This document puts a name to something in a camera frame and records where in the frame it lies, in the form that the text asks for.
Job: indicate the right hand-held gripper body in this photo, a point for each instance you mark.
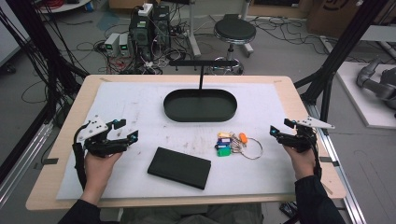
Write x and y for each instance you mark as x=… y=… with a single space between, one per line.
x=300 y=140

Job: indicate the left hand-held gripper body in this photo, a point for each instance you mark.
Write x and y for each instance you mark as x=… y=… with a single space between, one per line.
x=93 y=128

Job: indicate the person's right hand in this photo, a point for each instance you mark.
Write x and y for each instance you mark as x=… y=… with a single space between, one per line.
x=303 y=165

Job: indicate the person's left hand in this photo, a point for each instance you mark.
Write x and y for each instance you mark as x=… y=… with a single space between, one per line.
x=98 y=169

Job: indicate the black tape strip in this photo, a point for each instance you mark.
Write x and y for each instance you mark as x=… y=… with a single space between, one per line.
x=49 y=161
x=329 y=161

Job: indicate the wooden table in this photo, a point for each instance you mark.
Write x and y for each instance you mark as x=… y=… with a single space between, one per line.
x=311 y=174

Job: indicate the key bunch with coloured tags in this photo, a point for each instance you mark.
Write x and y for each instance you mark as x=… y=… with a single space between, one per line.
x=224 y=146

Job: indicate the black wallet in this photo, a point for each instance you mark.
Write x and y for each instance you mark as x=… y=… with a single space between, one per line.
x=179 y=167

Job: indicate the white platform board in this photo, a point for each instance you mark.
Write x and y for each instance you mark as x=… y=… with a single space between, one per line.
x=367 y=112

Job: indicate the black stand with oval tray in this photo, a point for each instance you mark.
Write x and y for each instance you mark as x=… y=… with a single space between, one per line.
x=199 y=107

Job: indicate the grey power supply unit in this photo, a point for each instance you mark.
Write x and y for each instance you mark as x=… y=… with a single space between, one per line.
x=112 y=43
x=124 y=45

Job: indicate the black computer tower with plug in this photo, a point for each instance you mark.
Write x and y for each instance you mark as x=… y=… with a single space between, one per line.
x=141 y=37

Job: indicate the white metal stand leg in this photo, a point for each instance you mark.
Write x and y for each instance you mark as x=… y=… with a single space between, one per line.
x=247 y=31
x=193 y=31

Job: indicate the black round stool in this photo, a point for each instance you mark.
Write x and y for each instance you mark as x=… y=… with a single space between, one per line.
x=235 y=29

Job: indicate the cardboard box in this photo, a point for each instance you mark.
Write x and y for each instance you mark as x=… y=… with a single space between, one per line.
x=330 y=15

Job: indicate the white power adapter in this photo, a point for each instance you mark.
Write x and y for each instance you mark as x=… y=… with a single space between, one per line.
x=145 y=9

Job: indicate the aluminium rail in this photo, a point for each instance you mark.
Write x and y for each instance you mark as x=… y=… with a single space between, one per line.
x=21 y=165
x=345 y=174

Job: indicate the black frame post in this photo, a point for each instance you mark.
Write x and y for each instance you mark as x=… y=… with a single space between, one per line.
x=37 y=37
x=345 y=46

